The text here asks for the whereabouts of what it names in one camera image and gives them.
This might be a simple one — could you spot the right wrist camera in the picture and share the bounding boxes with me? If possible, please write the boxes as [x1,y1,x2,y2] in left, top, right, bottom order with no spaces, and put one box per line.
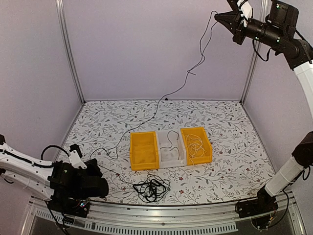
[227,0,253,20]

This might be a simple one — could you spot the left yellow bin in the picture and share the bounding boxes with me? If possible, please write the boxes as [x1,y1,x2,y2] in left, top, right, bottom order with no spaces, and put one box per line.
[130,131,160,171]

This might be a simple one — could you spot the clear plastic bin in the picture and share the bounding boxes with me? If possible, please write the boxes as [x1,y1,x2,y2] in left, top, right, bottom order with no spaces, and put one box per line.
[156,129,186,168]

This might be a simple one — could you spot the floral table mat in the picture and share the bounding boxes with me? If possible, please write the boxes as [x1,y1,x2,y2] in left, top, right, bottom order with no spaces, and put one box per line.
[64,100,274,205]

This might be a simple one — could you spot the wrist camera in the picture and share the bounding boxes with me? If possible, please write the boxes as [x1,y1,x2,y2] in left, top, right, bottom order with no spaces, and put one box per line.
[227,0,253,20]
[68,144,87,169]

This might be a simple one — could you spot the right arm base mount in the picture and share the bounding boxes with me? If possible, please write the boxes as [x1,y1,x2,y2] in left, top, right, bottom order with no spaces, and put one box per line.
[235,187,278,230]

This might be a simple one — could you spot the right aluminium frame post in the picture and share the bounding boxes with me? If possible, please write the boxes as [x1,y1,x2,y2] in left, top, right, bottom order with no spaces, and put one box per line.
[240,0,270,106]

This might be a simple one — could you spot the right yellow bin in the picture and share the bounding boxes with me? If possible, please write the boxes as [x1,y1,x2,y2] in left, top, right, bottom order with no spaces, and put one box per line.
[180,127,213,165]

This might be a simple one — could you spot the yellow bin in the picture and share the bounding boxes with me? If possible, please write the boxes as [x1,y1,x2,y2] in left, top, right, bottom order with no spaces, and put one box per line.
[130,131,160,171]
[180,127,213,165]

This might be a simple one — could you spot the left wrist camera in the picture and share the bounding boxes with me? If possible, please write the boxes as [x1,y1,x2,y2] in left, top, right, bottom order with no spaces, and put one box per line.
[68,144,87,169]

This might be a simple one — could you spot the thin black cable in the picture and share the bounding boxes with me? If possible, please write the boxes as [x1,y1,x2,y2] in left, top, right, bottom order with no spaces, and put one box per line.
[89,10,220,187]
[160,130,183,161]

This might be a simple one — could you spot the white cable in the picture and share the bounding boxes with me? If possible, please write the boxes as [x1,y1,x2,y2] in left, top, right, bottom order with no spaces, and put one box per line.
[185,133,207,167]

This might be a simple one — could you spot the front aluminium rail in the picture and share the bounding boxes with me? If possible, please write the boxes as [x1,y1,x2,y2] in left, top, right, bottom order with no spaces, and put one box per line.
[21,191,306,235]

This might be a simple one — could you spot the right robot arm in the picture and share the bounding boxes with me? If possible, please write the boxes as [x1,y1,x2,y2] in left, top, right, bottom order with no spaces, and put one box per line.
[215,0,313,194]

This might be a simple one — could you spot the left aluminium frame post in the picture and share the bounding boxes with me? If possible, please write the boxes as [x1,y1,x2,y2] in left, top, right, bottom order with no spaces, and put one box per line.
[55,0,86,105]

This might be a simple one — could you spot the aluminium frame post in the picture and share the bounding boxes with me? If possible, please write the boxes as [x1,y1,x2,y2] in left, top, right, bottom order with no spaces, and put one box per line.
[240,0,270,106]
[55,0,86,105]

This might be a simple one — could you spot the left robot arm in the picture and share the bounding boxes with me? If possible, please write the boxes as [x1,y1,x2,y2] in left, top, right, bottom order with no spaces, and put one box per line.
[0,136,109,217]

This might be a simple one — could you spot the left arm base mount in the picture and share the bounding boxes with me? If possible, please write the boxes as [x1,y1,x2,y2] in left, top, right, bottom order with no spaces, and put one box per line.
[47,198,90,218]

